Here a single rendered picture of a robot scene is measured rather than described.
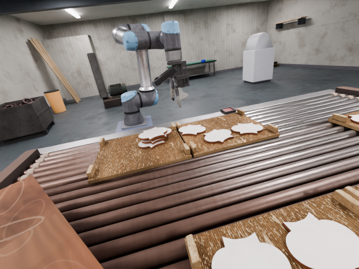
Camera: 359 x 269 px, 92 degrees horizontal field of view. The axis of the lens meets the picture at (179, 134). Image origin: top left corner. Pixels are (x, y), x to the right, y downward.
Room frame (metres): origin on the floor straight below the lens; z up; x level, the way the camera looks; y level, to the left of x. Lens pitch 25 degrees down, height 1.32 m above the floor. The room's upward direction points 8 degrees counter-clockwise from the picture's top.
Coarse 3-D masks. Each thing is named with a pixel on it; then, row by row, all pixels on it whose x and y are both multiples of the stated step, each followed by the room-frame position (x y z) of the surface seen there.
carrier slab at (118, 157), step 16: (112, 144) 0.82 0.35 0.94; (128, 144) 0.79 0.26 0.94; (176, 144) 0.72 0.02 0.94; (96, 160) 0.68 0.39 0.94; (112, 160) 0.66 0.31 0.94; (128, 160) 0.64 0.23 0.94; (144, 160) 0.62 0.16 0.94; (160, 160) 0.60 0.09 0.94; (176, 160) 0.59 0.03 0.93; (96, 176) 0.55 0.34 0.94; (112, 176) 0.55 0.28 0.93
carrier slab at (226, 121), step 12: (204, 120) 0.97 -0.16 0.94; (216, 120) 0.94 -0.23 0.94; (228, 120) 0.91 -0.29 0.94; (240, 120) 0.89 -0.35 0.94; (252, 120) 0.86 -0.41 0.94; (264, 132) 0.71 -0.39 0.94; (276, 132) 0.69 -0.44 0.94; (204, 144) 0.68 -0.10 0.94; (216, 144) 0.66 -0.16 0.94; (228, 144) 0.65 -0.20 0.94; (240, 144) 0.64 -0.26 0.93
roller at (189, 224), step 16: (336, 176) 0.40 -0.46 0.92; (352, 176) 0.39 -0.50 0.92; (288, 192) 0.36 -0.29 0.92; (304, 192) 0.36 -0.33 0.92; (320, 192) 0.36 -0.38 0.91; (224, 208) 0.34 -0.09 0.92; (240, 208) 0.33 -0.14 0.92; (256, 208) 0.33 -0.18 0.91; (272, 208) 0.33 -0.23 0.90; (176, 224) 0.31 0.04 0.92; (192, 224) 0.31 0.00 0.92; (208, 224) 0.31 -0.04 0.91; (224, 224) 0.31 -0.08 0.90; (112, 240) 0.30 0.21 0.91; (128, 240) 0.29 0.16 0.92; (144, 240) 0.28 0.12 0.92; (160, 240) 0.28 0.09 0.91; (96, 256) 0.26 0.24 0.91; (112, 256) 0.26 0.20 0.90
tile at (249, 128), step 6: (234, 126) 0.79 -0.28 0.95; (240, 126) 0.78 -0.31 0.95; (246, 126) 0.77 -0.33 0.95; (252, 126) 0.76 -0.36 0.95; (258, 126) 0.75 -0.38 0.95; (234, 132) 0.75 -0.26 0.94; (240, 132) 0.72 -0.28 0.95; (246, 132) 0.71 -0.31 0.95; (252, 132) 0.71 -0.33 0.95; (258, 132) 0.71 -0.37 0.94
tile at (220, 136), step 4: (212, 132) 0.76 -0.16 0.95; (216, 132) 0.76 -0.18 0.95; (220, 132) 0.75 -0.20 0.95; (224, 132) 0.74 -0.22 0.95; (228, 132) 0.74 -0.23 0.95; (208, 136) 0.73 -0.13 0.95; (212, 136) 0.72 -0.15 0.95; (216, 136) 0.72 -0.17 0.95; (220, 136) 0.71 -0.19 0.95; (224, 136) 0.71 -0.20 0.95; (228, 136) 0.70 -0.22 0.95; (232, 136) 0.69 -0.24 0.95; (208, 140) 0.69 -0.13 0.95; (212, 140) 0.68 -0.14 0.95; (216, 140) 0.68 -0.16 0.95; (220, 140) 0.67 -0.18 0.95; (224, 140) 0.68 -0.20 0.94
